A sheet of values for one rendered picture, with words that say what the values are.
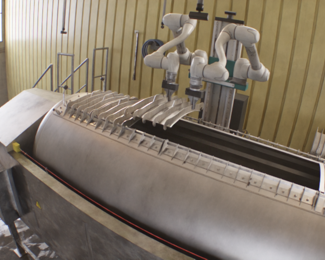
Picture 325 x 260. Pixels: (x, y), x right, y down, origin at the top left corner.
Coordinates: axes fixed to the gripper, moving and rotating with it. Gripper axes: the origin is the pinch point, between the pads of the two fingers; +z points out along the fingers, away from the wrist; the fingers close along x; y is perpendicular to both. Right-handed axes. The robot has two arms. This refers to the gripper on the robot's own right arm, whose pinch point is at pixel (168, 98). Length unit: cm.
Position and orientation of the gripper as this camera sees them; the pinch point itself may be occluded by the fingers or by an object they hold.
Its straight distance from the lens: 210.8
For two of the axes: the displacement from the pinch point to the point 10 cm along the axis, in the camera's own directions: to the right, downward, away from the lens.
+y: 5.0, -2.9, 8.1
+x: -8.6, -2.8, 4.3
